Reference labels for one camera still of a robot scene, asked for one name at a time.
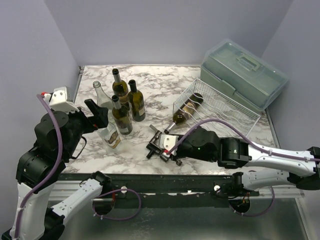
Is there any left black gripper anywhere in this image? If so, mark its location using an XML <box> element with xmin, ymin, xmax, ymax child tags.
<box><xmin>59</xmin><ymin>97</ymin><xmax>109</xmax><ymax>158</ymax></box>

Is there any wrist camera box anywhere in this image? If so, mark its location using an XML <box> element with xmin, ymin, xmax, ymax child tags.
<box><xmin>49</xmin><ymin>86</ymin><xmax>79</xmax><ymax>114</ymax></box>
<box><xmin>159</xmin><ymin>134</ymin><xmax>179</xmax><ymax>156</ymax></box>

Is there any clear bottle gold cap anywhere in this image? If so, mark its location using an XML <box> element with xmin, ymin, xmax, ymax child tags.
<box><xmin>97</xmin><ymin>122</ymin><xmax>121</xmax><ymax>149</ymax></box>

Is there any purple cable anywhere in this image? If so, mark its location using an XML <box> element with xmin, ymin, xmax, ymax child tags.
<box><xmin>164</xmin><ymin>118</ymin><xmax>320</xmax><ymax>162</ymax></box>
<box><xmin>13</xmin><ymin>92</ymin><xmax>63</xmax><ymax>238</ymax></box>

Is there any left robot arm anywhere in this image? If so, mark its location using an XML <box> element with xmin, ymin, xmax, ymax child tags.
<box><xmin>1</xmin><ymin>97</ymin><xmax>111</xmax><ymax>240</ymax></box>

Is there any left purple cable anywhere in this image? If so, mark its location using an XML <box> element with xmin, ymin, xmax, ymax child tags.
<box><xmin>13</xmin><ymin>92</ymin><xmax>63</xmax><ymax>238</ymax></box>

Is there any green plastic toolbox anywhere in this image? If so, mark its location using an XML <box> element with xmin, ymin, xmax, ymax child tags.
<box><xmin>200</xmin><ymin>39</ymin><xmax>289</xmax><ymax>114</ymax></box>

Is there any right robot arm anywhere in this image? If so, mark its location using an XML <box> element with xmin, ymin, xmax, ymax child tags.
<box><xmin>171</xmin><ymin>126</ymin><xmax>320</xmax><ymax>196</ymax></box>

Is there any clear glass bottle tall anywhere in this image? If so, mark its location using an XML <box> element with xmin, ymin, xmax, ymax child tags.
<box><xmin>92</xmin><ymin>80</ymin><xmax>114</xmax><ymax>111</ymax></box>

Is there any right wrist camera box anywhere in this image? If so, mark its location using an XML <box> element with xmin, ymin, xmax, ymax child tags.
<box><xmin>159</xmin><ymin>134</ymin><xmax>179</xmax><ymax>156</ymax></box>

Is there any green wine bottle black neck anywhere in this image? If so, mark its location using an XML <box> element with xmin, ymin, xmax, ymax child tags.
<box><xmin>128</xmin><ymin>79</ymin><xmax>146</xmax><ymax>122</ymax></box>

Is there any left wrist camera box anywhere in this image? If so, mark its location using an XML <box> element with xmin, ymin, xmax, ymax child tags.
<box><xmin>49</xmin><ymin>86</ymin><xmax>79</xmax><ymax>114</ymax></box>

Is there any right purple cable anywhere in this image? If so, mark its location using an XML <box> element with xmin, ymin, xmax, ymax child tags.
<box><xmin>164</xmin><ymin>118</ymin><xmax>320</xmax><ymax>162</ymax></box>

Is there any brown wine bottle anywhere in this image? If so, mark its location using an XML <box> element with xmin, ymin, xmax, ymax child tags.
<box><xmin>164</xmin><ymin>92</ymin><xmax>204</xmax><ymax>134</ymax></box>

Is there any green wine bottle silver neck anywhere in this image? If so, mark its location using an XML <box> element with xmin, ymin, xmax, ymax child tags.
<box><xmin>111</xmin><ymin>95</ymin><xmax>133</xmax><ymax>135</ymax></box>

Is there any white wire wine rack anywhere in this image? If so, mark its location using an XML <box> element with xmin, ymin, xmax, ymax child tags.
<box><xmin>172</xmin><ymin>78</ymin><xmax>261</xmax><ymax>136</ymax></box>

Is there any green wine bottle back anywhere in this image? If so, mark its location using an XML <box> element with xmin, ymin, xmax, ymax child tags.
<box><xmin>112</xmin><ymin>68</ymin><xmax>130</xmax><ymax>110</ymax></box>

